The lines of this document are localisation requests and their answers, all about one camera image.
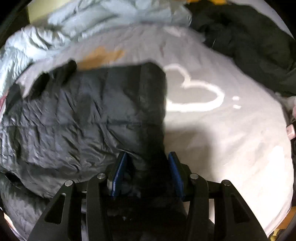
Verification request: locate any black down puffer jacket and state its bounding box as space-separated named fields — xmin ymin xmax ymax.
xmin=0 ymin=59 xmax=186 ymax=241

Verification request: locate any white printed bed sheet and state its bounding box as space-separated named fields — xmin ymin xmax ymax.
xmin=18 ymin=24 xmax=294 ymax=235

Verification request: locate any dark green black coat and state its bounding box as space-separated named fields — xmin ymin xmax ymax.
xmin=187 ymin=1 xmax=295 ymax=96

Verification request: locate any light blue quilt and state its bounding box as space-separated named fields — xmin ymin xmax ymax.
xmin=1 ymin=1 xmax=192 ymax=95

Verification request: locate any yellow orange garment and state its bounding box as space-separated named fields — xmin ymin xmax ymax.
xmin=186 ymin=0 xmax=227 ymax=5

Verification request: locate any wooden bed frame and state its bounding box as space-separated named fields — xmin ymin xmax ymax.
xmin=269 ymin=207 xmax=295 ymax=240

